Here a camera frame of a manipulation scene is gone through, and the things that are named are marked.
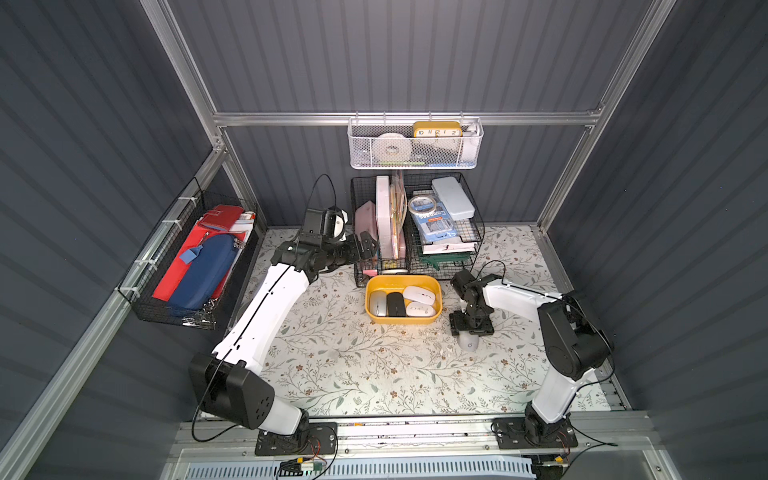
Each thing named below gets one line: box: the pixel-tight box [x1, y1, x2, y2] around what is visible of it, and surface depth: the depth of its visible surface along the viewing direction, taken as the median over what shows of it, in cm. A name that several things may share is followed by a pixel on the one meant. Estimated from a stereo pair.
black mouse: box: [387, 292, 407, 317], surface depth 97 cm
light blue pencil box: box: [431, 176, 476, 221], surface depth 99 cm
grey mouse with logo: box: [458, 330, 479, 352], surface depth 90 cm
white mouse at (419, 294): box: [403, 286, 435, 305], surface depth 100 cm
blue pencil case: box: [169, 234, 237, 310], surface depth 70 cm
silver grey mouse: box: [369, 291, 387, 317], surface depth 98 cm
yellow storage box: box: [365, 275, 443, 324], surface depth 99 cm
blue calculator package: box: [413, 201, 458, 242], surface depth 93 cm
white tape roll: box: [372, 132, 413, 162], surface depth 86 cm
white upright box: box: [376, 175, 393, 260], surface depth 95 cm
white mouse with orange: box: [406, 301, 436, 317], surface depth 96 cm
